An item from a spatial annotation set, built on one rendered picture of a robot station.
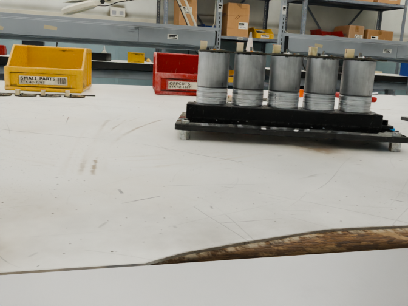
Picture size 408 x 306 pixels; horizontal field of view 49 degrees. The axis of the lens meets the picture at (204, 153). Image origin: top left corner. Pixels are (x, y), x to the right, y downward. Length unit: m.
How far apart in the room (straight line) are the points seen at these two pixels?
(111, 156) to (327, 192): 0.12
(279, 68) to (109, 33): 2.32
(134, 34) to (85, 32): 0.27
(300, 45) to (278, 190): 2.75
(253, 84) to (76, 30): 2.32
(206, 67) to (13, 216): 0.22
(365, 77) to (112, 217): 0.25
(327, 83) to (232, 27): 4.24
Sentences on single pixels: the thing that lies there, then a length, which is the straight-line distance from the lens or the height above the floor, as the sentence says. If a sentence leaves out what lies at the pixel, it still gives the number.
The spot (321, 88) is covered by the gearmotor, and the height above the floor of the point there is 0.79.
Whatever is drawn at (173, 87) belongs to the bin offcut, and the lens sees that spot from 0.66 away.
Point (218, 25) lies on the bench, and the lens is 2.79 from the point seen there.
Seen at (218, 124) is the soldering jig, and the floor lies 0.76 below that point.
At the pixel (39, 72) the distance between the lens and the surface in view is 0.63.
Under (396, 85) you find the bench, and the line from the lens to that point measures 3.43.
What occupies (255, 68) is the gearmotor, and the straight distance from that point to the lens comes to 0.35.
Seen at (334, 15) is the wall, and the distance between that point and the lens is 5.53.
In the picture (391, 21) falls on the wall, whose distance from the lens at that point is 5.94.
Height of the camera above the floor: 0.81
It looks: 12 degrees down
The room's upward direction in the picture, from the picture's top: 3 degrees clockwise
